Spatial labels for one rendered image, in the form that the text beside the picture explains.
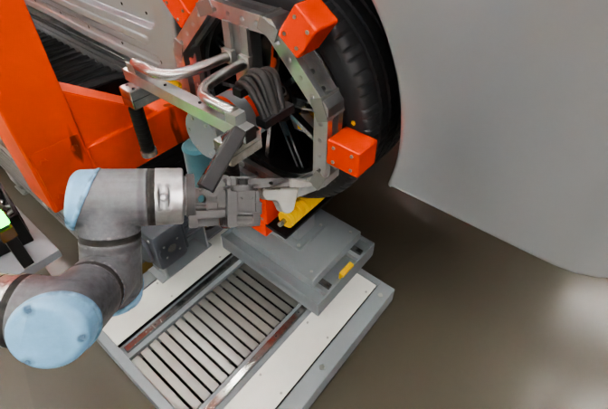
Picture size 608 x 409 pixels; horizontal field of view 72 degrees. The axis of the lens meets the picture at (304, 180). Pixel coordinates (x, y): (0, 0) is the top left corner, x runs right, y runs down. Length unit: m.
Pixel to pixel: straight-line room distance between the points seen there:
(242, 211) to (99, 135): 0.85
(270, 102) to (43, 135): 0.71
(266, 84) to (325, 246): 0.86
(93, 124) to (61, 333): 0.93
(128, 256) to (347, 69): 0.58
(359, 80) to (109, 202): 0.57
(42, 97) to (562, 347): 1.85
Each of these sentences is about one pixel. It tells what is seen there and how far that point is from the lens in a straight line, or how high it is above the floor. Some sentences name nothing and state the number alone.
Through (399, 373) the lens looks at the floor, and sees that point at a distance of 1.62.
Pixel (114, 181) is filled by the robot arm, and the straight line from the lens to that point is 0.67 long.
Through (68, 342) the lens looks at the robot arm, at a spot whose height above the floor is 0.98.
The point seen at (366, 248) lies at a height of 0.15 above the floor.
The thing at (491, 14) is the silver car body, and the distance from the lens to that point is 0.80.
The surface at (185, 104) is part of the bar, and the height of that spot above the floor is 0.97.
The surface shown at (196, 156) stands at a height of 0.72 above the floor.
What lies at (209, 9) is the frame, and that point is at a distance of 1.09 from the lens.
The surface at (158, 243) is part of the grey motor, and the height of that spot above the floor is 0.37.
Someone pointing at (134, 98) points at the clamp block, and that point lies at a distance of 1.10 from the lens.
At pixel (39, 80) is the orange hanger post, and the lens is 1.31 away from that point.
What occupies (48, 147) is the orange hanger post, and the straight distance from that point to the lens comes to 1.38.
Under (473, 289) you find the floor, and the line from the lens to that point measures 1.88.
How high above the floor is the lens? 1.44
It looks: 41 degrees down
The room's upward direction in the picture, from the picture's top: straight up
